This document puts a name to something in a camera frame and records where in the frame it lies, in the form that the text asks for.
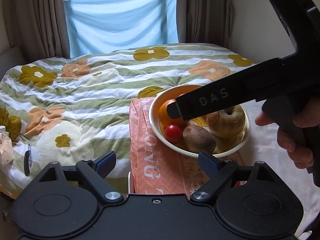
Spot white folding tray table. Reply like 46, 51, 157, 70
127, 172, 135, 194

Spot floral striped quilt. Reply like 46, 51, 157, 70
1, 43, 252, 198

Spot person right hand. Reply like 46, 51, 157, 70
254, 100, 320, 170

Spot light blue window sheet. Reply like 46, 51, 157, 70
65, 0, 178, 57

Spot small white pink carton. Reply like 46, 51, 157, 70
0, 126, 14, 167

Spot pink printed cloth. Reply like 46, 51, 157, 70
128, 96, 246, 196

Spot brown kiwi fruit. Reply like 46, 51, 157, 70
183, 125, 216, 153

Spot right brown curtain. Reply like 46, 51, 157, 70
176, 0, 233, 48

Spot cream duck-print bowl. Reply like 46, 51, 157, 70
149, 84, 251, 159

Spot left brown curtain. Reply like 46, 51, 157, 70
3, 0, 70, 62

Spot brown curtain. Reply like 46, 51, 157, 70
176, 0, 233, 48
3, 0, 70, 62

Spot wrinkled russet apple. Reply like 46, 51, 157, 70
206, 105, 246, 139

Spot red cherry tomato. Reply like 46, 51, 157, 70
164, 125, 183, 144

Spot black key fob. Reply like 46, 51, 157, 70
23, 145, 32, 176

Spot white tray cloth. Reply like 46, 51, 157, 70
240, 100, 319, 239

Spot large orange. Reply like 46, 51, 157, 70
158, 99, 188, 128

